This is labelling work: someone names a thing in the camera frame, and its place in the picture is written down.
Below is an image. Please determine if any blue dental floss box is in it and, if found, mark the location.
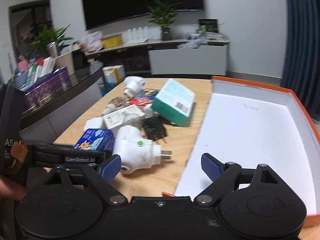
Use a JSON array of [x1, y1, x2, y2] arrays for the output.
[[73, 128, 115, 152]]

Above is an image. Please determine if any large white plug-in diffuser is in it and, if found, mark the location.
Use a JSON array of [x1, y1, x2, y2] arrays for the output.
[[113, 125, 171, 174]]

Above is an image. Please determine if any small white cube charger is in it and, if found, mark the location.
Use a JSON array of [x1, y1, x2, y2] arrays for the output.
[[83, 116, 105, 132]]

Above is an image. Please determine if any white charger product box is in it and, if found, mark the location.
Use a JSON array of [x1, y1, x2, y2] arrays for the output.
[[103, 105, 145, 131]]

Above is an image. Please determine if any black power adapter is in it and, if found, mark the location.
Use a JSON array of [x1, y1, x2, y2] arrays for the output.
[[142, 116, 167, 141]]

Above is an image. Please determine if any clear refill bottle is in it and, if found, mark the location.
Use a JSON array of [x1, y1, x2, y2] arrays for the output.
[[101, 96, 129, 116]]

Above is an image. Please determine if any teal white carton box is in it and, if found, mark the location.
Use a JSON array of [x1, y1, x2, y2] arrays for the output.
[[151, 79, 195, 127]]

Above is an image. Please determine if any red playing card pack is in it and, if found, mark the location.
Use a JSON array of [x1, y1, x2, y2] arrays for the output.
[[129, 89, 159, 107]]

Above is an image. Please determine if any white plug-in camera device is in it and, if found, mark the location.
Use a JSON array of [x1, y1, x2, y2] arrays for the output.
[[123, 76, 146, 99]]

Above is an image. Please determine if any left human hand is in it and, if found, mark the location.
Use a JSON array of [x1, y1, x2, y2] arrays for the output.
[[0, 176, 28, 201]]

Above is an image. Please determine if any orange white cardboard box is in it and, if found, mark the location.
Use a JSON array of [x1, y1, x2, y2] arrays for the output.
[[174, 77, 319, 226]]

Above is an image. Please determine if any blue plastic bag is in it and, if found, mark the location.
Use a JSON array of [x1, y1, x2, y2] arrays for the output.
[[98, 82, 116, 97]]

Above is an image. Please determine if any purple patterned storage box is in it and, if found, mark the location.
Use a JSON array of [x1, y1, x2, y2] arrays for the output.
[[23, 67, 72, 113]]

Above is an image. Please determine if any yellow white carton on floor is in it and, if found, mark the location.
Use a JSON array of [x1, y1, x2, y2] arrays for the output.
[[103, 65, 125, 85]]

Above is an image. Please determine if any white paper cup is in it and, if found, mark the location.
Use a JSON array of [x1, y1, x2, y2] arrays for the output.
[[55, 52, 75, 76]]

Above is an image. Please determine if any leafy plant on side table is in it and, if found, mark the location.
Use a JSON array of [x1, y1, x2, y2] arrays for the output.
[[28, 25, 74, 57]]

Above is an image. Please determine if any white TV console cabinet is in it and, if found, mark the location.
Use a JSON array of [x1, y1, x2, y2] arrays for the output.
[[86, 39, 229, 76]]

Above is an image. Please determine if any yellow box on console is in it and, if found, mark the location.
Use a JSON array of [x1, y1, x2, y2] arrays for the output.
[[102, 34, 123, 49]]

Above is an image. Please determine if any white plastic bag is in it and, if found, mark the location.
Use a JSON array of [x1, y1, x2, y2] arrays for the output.
[[80, 31, 103, 53]]

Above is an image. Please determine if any dark blue curtain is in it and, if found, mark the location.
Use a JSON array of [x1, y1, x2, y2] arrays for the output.
[[281, 0, 319, 121]]

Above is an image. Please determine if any white wifi router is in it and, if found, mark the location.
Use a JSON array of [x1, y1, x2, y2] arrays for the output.
[[125, 26, 149, 45]]

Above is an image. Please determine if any black green display box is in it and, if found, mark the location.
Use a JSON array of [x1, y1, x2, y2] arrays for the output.
[[198, 18, 219, 33]]

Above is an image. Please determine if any potted green plant on console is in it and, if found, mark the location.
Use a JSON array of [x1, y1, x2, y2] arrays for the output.
[[148, 0, 177, 41]]

